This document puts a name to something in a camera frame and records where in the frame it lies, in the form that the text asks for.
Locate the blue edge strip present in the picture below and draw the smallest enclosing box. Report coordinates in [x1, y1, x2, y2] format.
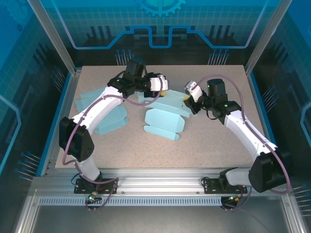
[36, 72, 71, 177]
[247, 72, 279, 148]

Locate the blue gear print panel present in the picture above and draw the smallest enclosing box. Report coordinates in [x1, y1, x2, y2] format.
[29, 0, 292, 67]

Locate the blue circuit print panel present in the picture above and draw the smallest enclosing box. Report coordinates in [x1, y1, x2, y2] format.
[252, 0, 311, 202]
[0, 0, 73, 233]

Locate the small connector with green light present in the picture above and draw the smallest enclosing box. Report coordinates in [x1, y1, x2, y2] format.
[85, 191, 103, 203]
[222, 193, 245, 203]

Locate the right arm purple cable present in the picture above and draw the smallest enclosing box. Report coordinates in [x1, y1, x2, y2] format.
[193, 75, 292, 212]

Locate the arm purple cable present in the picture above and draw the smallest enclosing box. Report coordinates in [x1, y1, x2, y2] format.
[193, 75, 292, 212]
[62, 77, 163, 212]

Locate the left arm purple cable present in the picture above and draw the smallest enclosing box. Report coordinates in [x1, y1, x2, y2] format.
[62, 77, 163, 212]

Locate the aluminium frame post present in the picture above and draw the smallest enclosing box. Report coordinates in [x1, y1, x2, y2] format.
[244, 0, 294, 76]
[26, 0, 82, 76]

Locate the aluminium frame rail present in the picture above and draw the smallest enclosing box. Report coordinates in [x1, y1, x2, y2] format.
[30, 167, 292, 198]

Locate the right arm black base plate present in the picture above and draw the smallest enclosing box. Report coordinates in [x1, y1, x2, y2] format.
[203, 178, 248, 195]

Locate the slotted grey cable duct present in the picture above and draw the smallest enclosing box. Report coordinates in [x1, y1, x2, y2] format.
[38, 197, 230, 207]

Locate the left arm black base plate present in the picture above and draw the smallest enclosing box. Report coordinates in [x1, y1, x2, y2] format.
[74, 178, 120, 195]

